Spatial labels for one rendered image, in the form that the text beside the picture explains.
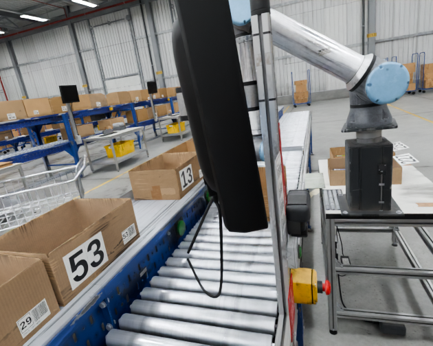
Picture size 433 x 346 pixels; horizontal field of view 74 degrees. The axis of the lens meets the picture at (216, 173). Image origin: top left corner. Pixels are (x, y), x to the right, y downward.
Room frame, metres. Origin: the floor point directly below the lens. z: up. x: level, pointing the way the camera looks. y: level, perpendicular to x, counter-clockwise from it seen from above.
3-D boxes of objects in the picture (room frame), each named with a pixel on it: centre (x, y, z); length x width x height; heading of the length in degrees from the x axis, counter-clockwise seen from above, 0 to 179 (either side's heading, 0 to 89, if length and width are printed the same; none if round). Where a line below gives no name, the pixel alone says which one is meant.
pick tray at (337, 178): (1.70, -0.90, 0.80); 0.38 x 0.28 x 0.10; 70
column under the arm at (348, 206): (1.31, -0.73, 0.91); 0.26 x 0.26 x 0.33; 71
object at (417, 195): (1.66, -0.94, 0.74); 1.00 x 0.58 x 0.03; 161
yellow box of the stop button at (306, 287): (0.72, -0.22, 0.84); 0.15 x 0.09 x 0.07; 160
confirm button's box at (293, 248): (0.70, -0.18, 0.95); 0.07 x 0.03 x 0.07; 160
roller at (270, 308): (0.82, 0.10, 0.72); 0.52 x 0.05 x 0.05; 70
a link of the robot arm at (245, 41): (1.39, -0.22, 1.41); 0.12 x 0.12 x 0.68; 77
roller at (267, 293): (0.88, 0.08, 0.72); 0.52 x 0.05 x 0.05; 70
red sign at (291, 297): (0.63, -0.15, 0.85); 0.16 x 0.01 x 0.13; 160
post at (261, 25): (0.71, -0.15, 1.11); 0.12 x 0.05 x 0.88; 160
